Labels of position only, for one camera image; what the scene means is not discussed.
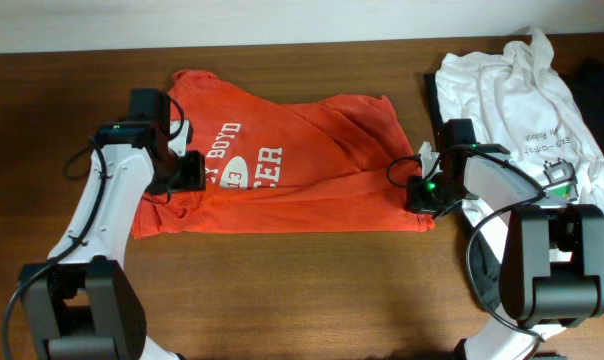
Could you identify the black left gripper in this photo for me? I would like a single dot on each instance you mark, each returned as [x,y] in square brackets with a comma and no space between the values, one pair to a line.
[194,179]

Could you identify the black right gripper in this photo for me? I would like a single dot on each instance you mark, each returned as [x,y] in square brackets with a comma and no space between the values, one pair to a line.
[415,201]

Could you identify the red printed t-shirt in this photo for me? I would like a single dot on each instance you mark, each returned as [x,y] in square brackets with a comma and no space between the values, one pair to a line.
[334,165]

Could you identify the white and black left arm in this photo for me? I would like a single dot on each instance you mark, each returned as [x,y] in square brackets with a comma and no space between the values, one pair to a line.
[79,303]

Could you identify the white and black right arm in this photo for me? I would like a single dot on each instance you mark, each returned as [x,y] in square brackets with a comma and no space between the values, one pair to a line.
[551,259]

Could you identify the white crumpled t-shirt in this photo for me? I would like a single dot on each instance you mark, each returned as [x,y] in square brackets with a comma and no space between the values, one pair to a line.
[516,99]

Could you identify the black garment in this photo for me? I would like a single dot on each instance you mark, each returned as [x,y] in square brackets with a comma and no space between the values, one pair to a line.
[586,84]

